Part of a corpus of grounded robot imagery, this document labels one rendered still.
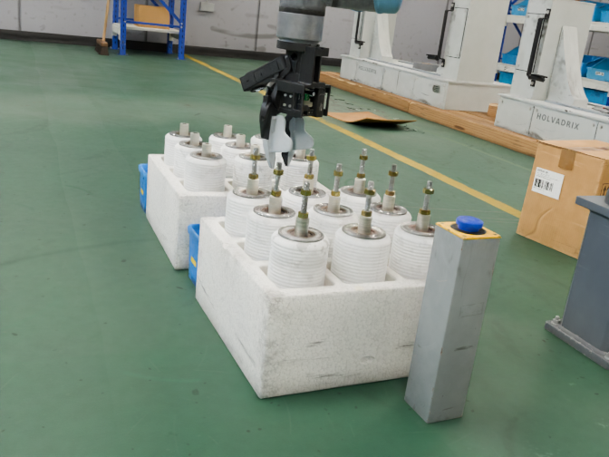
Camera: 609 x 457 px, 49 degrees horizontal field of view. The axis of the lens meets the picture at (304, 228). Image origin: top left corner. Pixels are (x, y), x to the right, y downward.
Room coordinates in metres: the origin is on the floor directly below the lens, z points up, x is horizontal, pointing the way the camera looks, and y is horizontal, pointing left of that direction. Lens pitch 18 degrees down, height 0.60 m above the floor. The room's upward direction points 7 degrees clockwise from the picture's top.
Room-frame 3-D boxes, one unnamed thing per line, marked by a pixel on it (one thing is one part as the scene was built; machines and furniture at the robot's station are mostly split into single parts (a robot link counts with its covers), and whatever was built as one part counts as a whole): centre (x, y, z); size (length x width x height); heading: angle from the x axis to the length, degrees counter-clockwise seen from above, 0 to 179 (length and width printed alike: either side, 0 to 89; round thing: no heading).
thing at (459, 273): (0.96, -0.25, 0.16); 0.07 x 0.07 x 0.31; 26
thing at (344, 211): (1.19, -0.05, 0.25); 0.08 x 0.08 x 0.01
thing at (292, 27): (1.13, 0.04, 0.57); 0.08 x 0.08 x 0.05
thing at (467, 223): (0.96, -0.24, 0.32); 0.04 x 0.04 x 0.02
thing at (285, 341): (1.19, -0.05, 0.09); 0.39 x 0.39 x 0.18; 26
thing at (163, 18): (6.78, 1.73, 0.36); 0.31 x 0.25 x 0.20; 114
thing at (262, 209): (1.13, 0.06, 0.25); 0.08 x 0.08 x 0.01
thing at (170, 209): (1.67, 0.19, 0.09); 0.39 x 0.39 x 0.18; 24
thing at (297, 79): (1.12, 0.04, 0.49); 0.09 x 0.08 x 0.12; 52
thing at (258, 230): (1.13, 0.06, 0.16); 0.10 x 0.10 x 0.18
